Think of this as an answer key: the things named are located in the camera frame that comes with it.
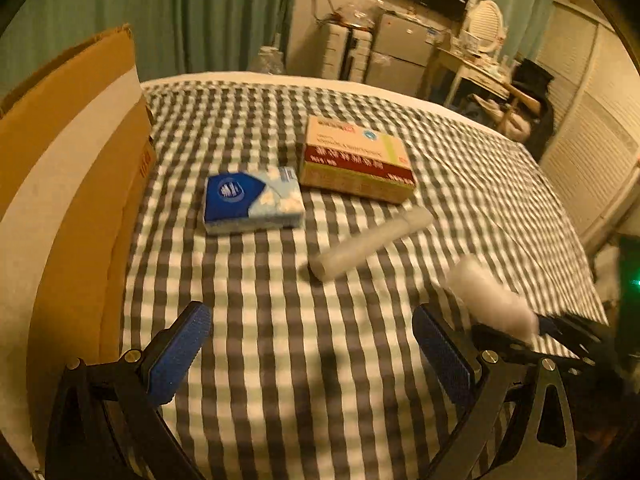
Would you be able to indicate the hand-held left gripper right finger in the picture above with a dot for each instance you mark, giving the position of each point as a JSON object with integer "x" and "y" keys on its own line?
{"x": 442, "y": 355}

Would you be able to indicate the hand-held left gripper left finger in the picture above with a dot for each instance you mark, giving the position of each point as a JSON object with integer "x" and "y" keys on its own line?
{"x": 180, "y": 355}

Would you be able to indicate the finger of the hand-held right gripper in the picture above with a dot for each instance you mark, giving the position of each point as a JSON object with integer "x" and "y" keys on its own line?
{"x": 575, "y": 340}
{"x": 505, "y": 346}

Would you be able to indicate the grey checked bed sheet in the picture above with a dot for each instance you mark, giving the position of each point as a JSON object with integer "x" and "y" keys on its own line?
{"x": 300, "y": 360}

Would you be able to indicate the white plastic tube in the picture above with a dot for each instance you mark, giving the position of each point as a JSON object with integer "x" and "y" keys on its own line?
{"x": 360, "y": 247}

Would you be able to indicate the white louvred wardrobe door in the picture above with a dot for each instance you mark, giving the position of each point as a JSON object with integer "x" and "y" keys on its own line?
{"x": 585, "y": 160}

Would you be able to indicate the blue tissue pack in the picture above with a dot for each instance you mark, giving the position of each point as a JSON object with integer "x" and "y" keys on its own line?
{"x": 250, "y": 200}

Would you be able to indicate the brown cardboard carton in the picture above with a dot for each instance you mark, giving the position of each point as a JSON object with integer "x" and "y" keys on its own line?
{"x": 65, "y": 185}

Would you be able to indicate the red and yellow cardboard box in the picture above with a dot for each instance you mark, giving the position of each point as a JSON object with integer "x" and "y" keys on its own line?
{"x": 350, "y": 160}

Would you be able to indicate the pale cloth bundle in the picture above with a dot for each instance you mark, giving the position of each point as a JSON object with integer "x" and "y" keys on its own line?
{"x": 519, "y": 125}

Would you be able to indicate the wooden chair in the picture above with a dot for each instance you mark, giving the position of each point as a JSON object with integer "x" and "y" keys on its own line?
{"x": 522, "y": 96}

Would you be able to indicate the black garment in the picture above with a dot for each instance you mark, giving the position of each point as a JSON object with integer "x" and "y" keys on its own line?
{"x": 535, "y": 77}

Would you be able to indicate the wooden vanity table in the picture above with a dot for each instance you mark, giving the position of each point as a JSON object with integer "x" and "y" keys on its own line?
{"x": 475, "y": 77}

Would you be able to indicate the silver fridge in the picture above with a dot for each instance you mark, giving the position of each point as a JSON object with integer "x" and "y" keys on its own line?
{"x": 400, "y": 50}

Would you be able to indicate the white ribbed suitcase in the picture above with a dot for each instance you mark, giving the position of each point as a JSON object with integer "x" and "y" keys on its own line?
{"x": 342, "y": 55}

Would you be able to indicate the white oval mirror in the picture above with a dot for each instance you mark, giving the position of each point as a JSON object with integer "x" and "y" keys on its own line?
{"x": 485, "y": 25}

